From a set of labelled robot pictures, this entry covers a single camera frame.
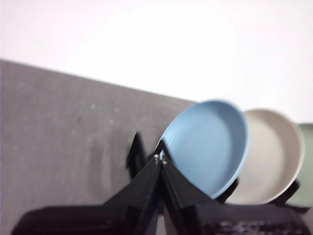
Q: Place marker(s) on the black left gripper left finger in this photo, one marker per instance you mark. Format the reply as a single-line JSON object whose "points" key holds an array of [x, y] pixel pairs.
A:
{"points": [[117, 215]]}

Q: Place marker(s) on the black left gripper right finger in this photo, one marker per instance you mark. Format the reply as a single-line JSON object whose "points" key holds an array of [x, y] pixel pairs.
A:
{"points": [[207, 218]]}

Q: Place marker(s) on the blue plate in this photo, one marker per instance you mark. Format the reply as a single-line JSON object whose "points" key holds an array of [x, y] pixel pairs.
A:
{"points": [[207, 147]]}

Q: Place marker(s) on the black plate rack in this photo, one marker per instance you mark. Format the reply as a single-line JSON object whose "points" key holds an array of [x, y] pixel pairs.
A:
{"points": [[135, 156]]}

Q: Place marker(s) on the beige plate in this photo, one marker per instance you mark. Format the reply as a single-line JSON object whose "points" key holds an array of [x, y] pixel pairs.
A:
{"points": [[269, 166]]}

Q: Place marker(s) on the green plate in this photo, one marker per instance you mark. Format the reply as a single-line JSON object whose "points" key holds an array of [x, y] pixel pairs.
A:
{"points": [[306, 159]]}

